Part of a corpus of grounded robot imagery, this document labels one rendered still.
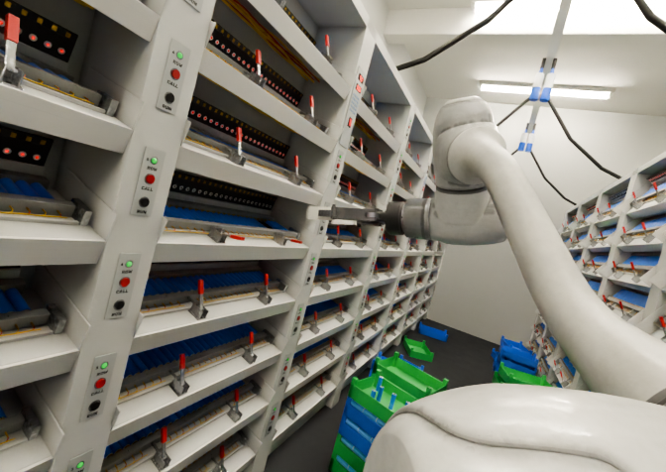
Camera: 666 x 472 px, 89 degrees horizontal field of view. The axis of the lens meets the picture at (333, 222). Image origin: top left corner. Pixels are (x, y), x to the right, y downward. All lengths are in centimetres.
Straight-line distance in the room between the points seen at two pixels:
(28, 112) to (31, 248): 19
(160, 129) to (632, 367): 71
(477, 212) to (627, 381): 39
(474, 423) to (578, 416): 5
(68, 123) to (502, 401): 61
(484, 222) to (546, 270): 25
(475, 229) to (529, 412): 53
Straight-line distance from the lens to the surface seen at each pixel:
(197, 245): 81
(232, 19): 111
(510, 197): 53
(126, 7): 69
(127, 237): 71
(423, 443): 19
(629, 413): 24
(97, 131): 66
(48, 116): 63
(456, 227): 71
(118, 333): 78
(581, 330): 44
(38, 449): 87
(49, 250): 66
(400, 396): 167
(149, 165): 70
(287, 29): 98
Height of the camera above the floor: 104
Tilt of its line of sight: 2 degrees down
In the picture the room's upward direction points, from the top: 15 degrees clockwise
